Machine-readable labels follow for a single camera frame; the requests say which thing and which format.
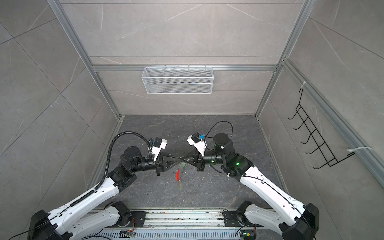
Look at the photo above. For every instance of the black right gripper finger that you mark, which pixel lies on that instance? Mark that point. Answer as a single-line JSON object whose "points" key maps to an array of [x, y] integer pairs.
{"points": [[189, 156], [191, 162]]}

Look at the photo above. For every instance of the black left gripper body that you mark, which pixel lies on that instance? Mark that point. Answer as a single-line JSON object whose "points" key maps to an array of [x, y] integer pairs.
{"points": [[146, 166]]}

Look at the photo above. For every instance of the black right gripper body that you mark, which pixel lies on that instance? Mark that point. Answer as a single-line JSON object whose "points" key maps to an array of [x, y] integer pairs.
{"points": [[217, 159]]}

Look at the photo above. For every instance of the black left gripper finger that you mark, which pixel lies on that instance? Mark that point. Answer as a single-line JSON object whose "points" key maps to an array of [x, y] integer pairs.
{"points": [[172, 163], [171, 156]]}

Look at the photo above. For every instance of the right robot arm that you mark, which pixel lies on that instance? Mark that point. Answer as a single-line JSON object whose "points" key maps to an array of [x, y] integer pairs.
{"points": [[290, 218]]}

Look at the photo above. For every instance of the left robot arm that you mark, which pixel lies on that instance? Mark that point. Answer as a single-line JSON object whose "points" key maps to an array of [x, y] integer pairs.
{"points": [[72, 221]]}

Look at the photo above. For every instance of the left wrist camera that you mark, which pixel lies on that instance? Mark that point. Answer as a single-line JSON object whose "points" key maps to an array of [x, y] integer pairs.
{"points": [[156, 146]]}

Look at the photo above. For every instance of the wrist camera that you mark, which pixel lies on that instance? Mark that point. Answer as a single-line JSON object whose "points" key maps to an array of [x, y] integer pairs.
{"points": [[197, 140], [156, 146]]}

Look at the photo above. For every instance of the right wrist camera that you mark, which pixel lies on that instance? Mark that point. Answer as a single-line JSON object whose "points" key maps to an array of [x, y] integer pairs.
{"points": [[197, 140]]}

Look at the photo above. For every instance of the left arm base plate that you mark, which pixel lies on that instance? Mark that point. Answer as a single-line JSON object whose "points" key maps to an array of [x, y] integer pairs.
{"points": [[136, 218]]}

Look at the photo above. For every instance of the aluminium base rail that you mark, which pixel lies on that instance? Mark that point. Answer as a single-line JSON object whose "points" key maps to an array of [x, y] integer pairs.
{"points": [[178, 219]]}

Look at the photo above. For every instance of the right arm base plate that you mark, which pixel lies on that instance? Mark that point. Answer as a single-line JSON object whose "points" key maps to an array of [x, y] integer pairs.
{"points": [[234, 219]]}

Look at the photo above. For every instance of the white wire mesh basket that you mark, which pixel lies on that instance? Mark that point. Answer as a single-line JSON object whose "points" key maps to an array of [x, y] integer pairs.
{"points": [[178, 80]]}

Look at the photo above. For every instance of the black wire hook rack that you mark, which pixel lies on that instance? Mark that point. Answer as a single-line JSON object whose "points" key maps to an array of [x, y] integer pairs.
{"points": [[315, 136]]}

